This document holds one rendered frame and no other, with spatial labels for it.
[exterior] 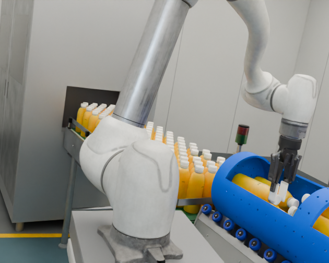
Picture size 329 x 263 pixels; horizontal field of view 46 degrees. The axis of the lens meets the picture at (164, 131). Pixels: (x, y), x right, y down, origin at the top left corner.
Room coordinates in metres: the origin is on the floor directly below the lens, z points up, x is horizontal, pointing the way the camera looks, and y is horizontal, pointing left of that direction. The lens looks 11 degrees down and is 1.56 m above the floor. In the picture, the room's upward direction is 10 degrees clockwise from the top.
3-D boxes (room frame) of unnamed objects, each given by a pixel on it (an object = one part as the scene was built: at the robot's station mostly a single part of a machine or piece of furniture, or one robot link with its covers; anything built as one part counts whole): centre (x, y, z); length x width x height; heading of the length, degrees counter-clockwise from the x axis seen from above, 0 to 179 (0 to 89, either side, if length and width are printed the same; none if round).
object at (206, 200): (1.66, -0.28, 0.96); 0.40 x 0.01 x 0.03; 121
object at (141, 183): (0.95, 0.03, 1.23); 0.18 x 0.16 x 0.22; 37
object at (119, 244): (0.93, 0.01, 1.09); 0.22 x 0.18 x 0.06; 28
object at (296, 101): (1.33, -0.42, 1.50); 0.13 x 0.11 x 0.16; 37
